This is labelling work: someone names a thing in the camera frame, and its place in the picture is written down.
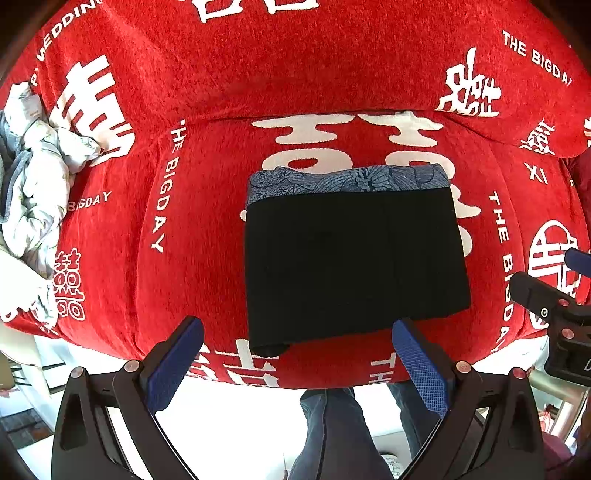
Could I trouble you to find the dark red cloth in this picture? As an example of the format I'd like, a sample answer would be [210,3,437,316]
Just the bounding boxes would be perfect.
[540,431,591,480]

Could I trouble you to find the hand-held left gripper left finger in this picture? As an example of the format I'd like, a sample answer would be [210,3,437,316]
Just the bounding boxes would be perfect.
[52,316,206,480]

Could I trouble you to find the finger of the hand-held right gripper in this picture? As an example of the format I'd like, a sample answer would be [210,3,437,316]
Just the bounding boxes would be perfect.
[510,271,583,329]
[564,248,591,274]

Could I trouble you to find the silver metal tube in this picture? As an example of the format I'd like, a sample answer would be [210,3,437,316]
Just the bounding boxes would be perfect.
[529,368,583,404]

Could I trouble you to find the person's leg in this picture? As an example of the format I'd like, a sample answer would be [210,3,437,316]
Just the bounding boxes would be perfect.
[387,381,441,459]
[292,387,394,480]

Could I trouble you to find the red printed sofa cover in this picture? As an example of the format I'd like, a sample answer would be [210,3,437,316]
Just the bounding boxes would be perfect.
[0,0,591,391]

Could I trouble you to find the white floral quilted cloth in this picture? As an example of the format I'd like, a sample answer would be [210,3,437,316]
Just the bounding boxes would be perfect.
[0,84,103,326]

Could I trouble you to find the white patterned slipper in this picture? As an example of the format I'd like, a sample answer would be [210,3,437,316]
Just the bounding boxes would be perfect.
[381,453,409,480]

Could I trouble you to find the person's left leg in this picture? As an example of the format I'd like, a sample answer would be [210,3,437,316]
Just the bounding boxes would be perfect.
[292,387,394,480]

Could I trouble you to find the person's right leg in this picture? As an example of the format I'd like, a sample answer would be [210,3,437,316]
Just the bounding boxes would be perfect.
[387,381,441,459]

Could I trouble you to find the black pants with blue waistband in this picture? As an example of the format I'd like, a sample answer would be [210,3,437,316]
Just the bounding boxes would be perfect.
[240,164,472,357]

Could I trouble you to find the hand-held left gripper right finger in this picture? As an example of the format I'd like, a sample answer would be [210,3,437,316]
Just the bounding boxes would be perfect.
[392,318,546,480]

